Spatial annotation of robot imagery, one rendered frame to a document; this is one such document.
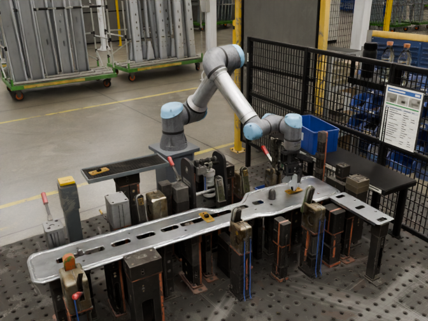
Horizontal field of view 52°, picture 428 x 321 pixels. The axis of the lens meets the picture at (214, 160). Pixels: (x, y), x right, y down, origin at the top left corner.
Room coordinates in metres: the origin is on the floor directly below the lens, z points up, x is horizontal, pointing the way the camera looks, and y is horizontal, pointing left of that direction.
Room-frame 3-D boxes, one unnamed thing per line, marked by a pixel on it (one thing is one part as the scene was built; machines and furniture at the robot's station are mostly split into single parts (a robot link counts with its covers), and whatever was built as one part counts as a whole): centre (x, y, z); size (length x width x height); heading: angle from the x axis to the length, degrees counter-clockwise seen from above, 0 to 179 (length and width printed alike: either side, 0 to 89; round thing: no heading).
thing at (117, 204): (1.59, 0.40, 0.90); 0.13 x 0.10 x 0.41; 29
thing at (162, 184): (1.75, 0.22, 0.90); 0.05 x 0.05 x 0.40; 29
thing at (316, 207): (1.62, -0.42, 0.87); 0.12 x 0.09 x 0.35; 29
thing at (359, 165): (2.21, -0.66, 1.02); 0.90 x 0.22 x 0.03; 29
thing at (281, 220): (1.59, -0.29, 0.84); 0.11 x 0.08 x 0.29; 29
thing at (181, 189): (1.76, 0.16, 0.89); 0.13 x 0.11 x 0.38; 29
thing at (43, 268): (1.59, 0.05, 1.00); 1.38 x 0.22 x 0.02; 119
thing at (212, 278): (1.62, 0.04, 0.84); 0.13 x 0.05 x 0.29; 29
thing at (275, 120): (1.88, -0.27, 1.32); 0.11 x 0.11 x 0.08; 45
